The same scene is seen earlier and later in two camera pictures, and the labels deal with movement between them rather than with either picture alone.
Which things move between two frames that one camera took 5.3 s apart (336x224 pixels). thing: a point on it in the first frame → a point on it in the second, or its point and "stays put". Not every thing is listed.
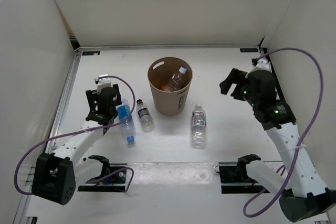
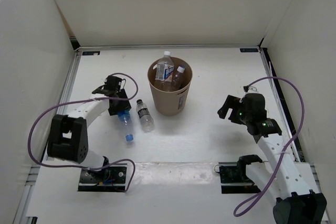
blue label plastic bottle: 124,112 stays put
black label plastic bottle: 146,119 stays put
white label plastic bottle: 198,127 → 164,67
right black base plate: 235,178 stays put
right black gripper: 232,78 → 230,103
